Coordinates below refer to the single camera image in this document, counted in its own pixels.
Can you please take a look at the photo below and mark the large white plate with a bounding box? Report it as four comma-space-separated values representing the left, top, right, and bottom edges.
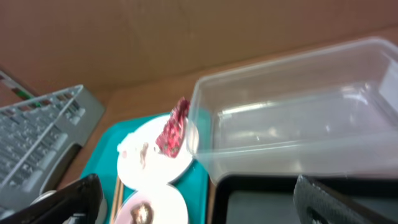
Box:
117, 115, 199, 190

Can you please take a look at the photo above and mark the brown food scrap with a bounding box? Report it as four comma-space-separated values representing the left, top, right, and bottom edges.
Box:
130, 202, 154, 224

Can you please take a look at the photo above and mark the wooden chopstick left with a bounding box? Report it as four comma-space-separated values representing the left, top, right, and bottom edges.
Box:
109, 176, 121, 224

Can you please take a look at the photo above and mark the wooden chopstick right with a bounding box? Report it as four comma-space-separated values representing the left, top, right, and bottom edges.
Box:
115, 181, 124, 216

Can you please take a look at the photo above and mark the pink bowl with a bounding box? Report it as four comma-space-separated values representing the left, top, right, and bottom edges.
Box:
113, 183, 190, 224

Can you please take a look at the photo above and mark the red snack wrapper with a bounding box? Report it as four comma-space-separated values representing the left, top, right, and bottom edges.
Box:
155, 97, 190, 158

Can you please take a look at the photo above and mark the wooden chopstick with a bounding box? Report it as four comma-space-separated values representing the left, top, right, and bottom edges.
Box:
109, 176, 121, 224
115, 181, 124, 216

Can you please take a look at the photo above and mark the clear plastic waste bin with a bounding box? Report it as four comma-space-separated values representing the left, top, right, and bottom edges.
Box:
185, 38, 397, 183

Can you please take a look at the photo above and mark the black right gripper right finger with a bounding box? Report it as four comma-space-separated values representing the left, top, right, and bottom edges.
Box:
294, 175, 394, 224

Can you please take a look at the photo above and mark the teal serving tray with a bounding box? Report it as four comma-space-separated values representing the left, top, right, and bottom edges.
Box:
80, 114, 208, 224

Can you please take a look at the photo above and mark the grey dish rack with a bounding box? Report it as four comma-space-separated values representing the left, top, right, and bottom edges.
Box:
1, 85, 104, 217

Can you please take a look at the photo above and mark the black waste tray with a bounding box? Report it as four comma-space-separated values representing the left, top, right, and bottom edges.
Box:
211, 175, 397, 224

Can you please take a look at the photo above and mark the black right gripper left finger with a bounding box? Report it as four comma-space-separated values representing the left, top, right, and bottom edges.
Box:
1, 174, 103, 224

